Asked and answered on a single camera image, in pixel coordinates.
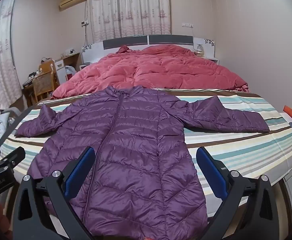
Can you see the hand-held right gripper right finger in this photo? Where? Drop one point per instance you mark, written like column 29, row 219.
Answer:
column 211, row 171

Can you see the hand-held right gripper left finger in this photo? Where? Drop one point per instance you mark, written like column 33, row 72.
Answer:
column 77, row 172

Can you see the purple down jacket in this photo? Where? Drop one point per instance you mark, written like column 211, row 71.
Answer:
column 136, row 142

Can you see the striped bed sheet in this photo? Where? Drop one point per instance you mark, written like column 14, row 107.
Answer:
column 236, row 143

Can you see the dark cluttered side table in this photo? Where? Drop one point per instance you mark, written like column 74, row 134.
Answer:
column 28, row 82

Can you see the wooden wicker-back chair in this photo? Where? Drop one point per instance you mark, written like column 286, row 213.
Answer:
column 43, row 85

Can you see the orange cloth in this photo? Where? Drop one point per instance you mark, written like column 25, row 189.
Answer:
column 288, row 112

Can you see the white plastic bag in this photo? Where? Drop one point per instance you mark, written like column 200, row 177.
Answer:
column 69, row 72

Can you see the white nightstand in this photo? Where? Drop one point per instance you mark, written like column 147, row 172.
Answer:
column 212, row 60

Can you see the wooden desk with white drawer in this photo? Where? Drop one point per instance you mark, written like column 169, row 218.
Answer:
column 69, row 60

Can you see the red quilted comforter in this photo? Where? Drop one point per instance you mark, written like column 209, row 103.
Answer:
column 161, row 67

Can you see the white bedside lamp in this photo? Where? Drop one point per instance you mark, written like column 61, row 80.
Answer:
column 199, row 50

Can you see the white and grey headboard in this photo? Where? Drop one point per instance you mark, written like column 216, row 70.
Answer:
column 126, row 42

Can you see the white printed window curtain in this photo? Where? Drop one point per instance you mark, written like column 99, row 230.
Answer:
column 131, row 7

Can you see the white wall socket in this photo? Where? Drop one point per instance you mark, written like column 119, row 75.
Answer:
column 188, row 25

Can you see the cream wall air conditioner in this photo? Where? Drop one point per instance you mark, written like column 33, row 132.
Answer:
column 73, row 0

